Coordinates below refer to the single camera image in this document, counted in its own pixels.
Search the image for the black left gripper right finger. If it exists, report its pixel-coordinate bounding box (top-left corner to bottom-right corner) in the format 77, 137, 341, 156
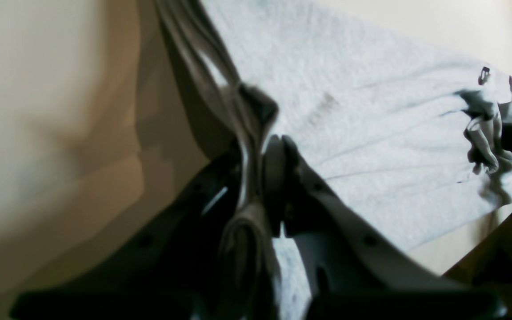
263, 135, 507, 320

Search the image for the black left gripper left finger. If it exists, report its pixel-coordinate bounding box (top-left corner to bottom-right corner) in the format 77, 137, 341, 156
10, 146, 240, 320

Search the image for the grey T-shirt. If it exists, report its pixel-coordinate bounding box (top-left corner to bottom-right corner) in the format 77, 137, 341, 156
156, 0, 512, 320

